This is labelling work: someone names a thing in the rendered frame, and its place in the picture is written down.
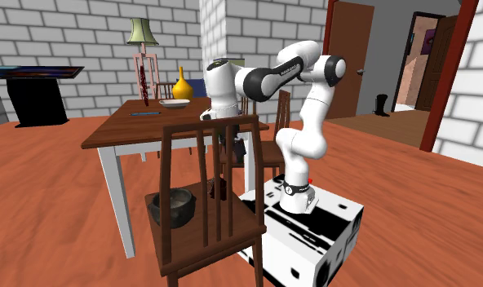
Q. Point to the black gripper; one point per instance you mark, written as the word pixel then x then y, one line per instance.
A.
pixel 238 146

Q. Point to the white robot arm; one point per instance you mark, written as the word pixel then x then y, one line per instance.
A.
pixel 305 115

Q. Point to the brown slatted wooden chair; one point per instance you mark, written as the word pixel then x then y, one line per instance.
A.
pixel 164 90
pixel 193 238
pixel 271 153

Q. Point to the small dark brown object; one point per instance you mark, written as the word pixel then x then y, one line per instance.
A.
pixel 218 190

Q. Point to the blue chair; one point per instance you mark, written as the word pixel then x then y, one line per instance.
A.
pixel 199 88

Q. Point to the white bowl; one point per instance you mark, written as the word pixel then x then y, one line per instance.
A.
pixel 174 103

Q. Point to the yellow vase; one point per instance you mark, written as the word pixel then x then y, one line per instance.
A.
pixel 182 89

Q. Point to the dark grey pot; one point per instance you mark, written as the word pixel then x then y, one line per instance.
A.
pixel 178 206

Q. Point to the brown table with white legs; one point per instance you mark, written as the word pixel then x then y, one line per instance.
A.
pixel 146 127

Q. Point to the blue pen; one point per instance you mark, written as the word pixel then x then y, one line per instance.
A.
pixel 145 114

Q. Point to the black and white robot stand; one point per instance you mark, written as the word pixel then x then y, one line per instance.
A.
pixel 305 246

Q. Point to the black boot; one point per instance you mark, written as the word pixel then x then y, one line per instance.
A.
pixel 382 105

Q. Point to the floor lamp with green shade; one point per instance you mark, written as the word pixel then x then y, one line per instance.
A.
pixel 142 31

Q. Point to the brown open door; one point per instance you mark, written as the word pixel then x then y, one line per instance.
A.
pixel 351 39

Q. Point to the black stand with dark top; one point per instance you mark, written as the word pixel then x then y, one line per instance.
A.
pixel 34 99

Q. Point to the dark brown far door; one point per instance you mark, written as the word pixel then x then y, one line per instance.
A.
pixel 436 67

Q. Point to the purple wall picture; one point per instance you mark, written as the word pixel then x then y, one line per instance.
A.
pixel 427 41

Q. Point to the red door frame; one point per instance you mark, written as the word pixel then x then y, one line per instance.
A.
pixel 444 79

